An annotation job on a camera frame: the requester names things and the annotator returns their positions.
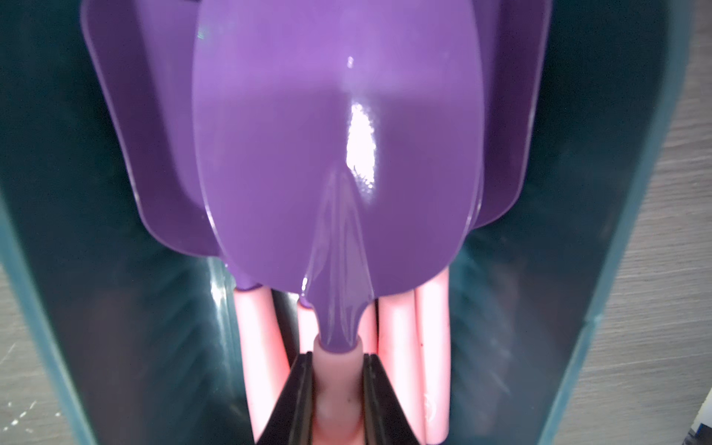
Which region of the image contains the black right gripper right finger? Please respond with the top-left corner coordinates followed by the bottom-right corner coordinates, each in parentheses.
top-left (363, 354), bottom-right (419, 445)

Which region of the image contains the purple shovel pink handle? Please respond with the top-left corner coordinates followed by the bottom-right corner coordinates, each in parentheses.
top-left (413, 1), bottom-right (553, 444)
top-left (79, 0), bottom-right (279, 441)
top-left (192, 1), bottom-right (485, 444)
top-left (297, 299), bottom-right (378, 354)
top-left (378, 290), bottom-right (426, 444)

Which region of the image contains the dark teal storage box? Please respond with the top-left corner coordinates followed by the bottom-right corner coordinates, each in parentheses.
top-left (1, 1), bottom-right (694, 444)

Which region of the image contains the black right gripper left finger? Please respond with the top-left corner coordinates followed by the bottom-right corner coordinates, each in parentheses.
top-left (257, 352), bottom-right (314, 445)

